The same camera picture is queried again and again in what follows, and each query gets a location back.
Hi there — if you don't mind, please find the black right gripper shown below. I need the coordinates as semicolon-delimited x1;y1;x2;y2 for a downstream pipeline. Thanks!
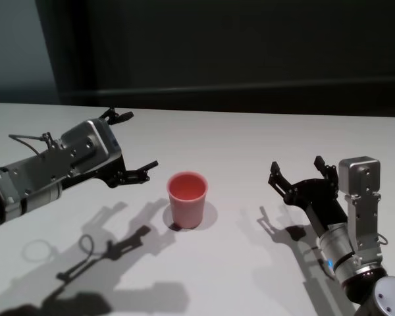
267;155;350;236

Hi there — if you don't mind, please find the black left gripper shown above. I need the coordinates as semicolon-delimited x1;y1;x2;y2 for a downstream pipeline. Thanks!
97;107;159;189

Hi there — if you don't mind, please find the pink plastic cup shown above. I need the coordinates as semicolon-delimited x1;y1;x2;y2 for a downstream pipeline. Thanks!
167;171;209;230

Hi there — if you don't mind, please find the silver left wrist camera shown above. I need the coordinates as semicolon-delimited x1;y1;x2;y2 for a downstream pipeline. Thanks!
0;118;123;198

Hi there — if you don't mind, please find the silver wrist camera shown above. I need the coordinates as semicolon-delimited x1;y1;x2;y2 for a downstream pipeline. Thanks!
338;156;382;264
0;118;123;198

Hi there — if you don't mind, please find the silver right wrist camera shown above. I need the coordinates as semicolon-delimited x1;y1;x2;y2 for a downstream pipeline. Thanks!
338;156;382;264

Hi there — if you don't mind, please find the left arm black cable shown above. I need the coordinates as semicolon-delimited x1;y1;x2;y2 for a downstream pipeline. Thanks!
9;132;53;155

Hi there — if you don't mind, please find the dark vertical frame post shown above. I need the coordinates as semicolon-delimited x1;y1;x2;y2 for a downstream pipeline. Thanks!
35;0;98;106

